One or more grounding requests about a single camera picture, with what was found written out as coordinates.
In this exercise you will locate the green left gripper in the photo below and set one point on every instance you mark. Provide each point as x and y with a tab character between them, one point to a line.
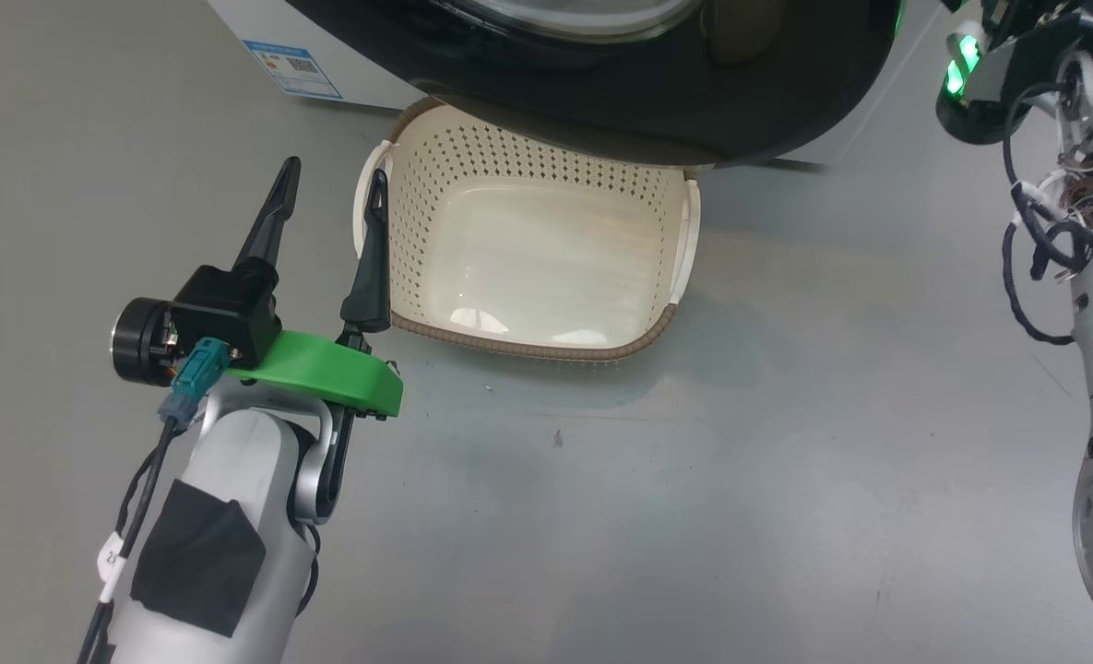
334	373

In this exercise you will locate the black glass washing machine door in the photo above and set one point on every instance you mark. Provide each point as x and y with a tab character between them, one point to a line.
694	92

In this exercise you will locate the white washing machine body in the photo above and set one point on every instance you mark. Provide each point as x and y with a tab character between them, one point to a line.
362	55

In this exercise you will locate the cream perforated laundry basket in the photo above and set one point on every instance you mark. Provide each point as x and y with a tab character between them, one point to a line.
546	258

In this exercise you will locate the blue energy label sticker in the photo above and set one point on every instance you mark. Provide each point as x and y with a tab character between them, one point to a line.
292	69

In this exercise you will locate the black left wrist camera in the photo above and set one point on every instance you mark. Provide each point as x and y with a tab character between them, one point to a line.
223	309

